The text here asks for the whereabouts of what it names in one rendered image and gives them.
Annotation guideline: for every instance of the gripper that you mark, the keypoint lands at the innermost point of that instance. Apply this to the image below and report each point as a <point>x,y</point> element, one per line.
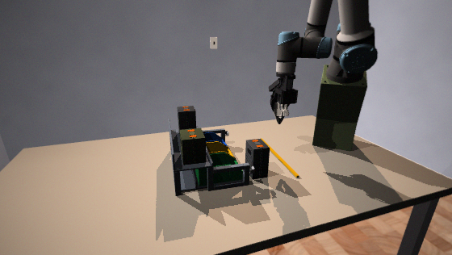
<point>287,96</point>

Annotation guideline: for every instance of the green open bin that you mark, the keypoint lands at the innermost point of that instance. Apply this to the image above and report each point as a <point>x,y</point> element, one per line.
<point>220,159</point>

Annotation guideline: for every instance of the yellow bin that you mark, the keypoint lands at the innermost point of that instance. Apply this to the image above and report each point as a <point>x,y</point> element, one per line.
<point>217,147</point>

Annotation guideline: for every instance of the grey bin rack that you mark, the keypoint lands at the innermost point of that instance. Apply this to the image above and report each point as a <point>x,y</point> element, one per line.
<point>185,179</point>

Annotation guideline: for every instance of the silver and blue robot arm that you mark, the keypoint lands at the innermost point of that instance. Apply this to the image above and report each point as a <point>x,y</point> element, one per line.
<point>355,40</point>

